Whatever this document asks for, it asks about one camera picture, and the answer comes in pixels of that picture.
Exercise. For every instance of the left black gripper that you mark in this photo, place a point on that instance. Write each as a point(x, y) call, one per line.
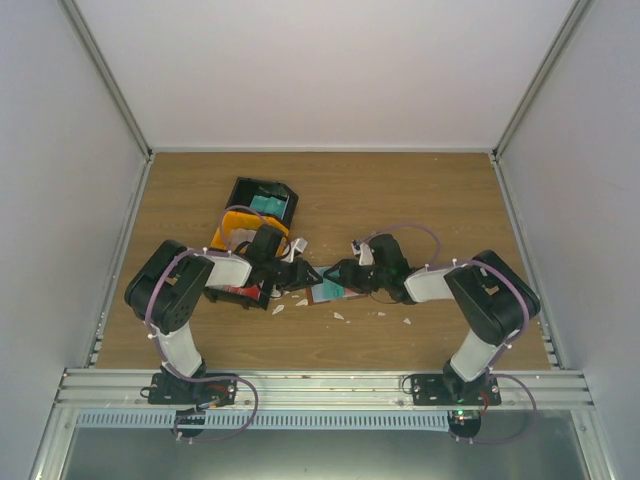
point(300, 276)

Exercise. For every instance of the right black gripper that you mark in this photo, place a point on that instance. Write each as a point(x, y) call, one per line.
point(353, 278)

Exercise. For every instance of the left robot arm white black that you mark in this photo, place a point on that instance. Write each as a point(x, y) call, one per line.
point(165, 292)

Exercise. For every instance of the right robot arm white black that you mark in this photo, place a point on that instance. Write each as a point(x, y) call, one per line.
point(495, 302)

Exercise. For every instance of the red cards stack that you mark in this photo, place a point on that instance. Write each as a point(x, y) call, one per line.
point(253, 292)

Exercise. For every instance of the black bin with teal cards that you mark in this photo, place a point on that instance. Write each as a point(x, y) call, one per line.
point(246, 188)

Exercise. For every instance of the orange bin with white cards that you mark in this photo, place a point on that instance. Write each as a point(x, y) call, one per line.
point(238, 226)

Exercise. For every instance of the black bin with red cards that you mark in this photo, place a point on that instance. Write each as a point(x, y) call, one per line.
point(213, 294)

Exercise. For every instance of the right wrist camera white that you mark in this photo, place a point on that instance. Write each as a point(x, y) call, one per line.
point(363, 253)

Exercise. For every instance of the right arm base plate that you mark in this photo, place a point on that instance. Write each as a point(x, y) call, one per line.
point(438, 389)

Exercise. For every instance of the grey slotted cable duct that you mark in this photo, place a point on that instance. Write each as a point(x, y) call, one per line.
point(268, 420)

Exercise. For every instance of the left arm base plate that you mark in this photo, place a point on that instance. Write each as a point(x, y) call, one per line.
point(167, 389)

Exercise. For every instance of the aluminium front rail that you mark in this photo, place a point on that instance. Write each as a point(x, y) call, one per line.
point(326, 390)

